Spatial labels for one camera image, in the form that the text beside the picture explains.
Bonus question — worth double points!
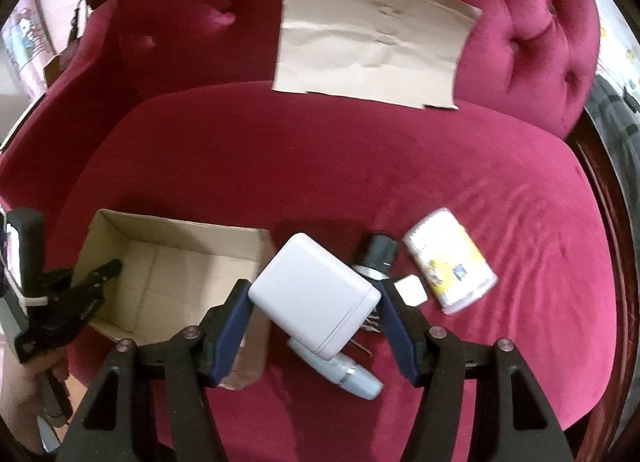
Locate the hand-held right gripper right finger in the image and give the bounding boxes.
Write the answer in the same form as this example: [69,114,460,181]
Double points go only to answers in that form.
[377,281,577,462]

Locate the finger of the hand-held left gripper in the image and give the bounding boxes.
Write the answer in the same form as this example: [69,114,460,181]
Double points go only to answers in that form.
[49,291,108,344]
[47,259,124,304]

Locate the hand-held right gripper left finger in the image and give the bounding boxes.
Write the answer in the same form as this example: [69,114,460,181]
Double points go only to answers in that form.
[56,279,255,462]

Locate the small white charger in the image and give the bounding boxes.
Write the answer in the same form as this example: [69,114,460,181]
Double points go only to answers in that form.
[392,275,429,306]

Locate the light blue spray bottle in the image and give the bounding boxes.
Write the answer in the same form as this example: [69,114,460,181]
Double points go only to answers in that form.
[286,337,385,401]

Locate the cardboard box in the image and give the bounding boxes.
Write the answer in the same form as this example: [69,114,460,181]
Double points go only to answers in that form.
[75,209,277,391]

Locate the blue key fob with keyring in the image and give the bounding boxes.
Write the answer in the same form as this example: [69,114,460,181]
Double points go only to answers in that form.
[350,231,401,356]

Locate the large white power adapter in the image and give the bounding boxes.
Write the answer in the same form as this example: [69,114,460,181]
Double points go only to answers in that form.
[247,232,383,361]

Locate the person's left hand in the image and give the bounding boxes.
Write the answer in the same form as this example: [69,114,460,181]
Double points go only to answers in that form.
[0,349,73,449]

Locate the clear cotton swab container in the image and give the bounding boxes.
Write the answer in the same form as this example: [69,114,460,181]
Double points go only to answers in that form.
[402,207,499,316]

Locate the red velvet sofa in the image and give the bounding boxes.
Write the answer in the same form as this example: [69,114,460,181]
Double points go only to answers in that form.
[0,0,637,462]

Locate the grey patterned cloth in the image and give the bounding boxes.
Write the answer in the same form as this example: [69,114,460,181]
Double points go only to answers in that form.
[584,73,640,203]

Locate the brown paper sheet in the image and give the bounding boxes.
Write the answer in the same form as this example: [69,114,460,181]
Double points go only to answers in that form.
[271,0,482,111]

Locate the pale printed cloth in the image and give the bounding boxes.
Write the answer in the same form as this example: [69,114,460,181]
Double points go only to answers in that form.
[592,0,640,76]

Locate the black cable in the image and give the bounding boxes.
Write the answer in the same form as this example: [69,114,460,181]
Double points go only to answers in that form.
[67,0,92,46]

